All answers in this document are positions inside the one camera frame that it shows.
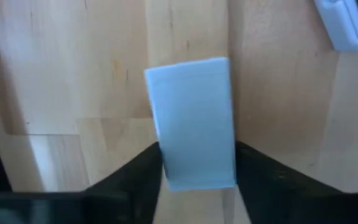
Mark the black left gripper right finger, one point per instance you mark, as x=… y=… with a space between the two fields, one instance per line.
x=291 y=202

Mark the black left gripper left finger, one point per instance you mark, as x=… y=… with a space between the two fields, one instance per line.
x=104 y=205

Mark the plain white box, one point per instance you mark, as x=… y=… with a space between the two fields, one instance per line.
x=194 y=124

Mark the white device with screen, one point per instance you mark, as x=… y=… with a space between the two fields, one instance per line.
x=343 y=28

